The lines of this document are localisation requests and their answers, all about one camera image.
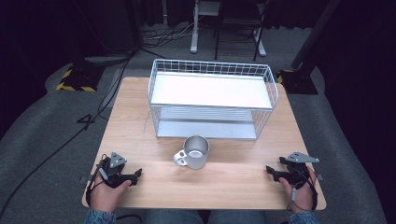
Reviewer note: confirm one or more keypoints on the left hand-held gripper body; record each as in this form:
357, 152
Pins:
112, 174

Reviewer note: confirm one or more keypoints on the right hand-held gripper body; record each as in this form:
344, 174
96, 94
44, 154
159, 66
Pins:
295, 171

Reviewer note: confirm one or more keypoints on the person's left hand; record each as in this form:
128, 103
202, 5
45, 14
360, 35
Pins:
107, 196

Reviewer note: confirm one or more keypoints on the person's right hand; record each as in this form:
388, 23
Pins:
300, 196

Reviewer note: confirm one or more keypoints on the silver metal cup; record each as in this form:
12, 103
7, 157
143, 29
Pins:
194, 152

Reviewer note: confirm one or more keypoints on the black base with hazard stripes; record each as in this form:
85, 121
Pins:
77, 77
297, 82

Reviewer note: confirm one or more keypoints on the white desk leg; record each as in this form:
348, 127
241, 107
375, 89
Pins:
260, 43
195, 28

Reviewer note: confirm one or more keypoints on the black slanted pole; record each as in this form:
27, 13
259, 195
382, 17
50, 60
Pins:
314, 34

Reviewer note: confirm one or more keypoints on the black chair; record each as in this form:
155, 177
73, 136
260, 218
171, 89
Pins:
239, 21

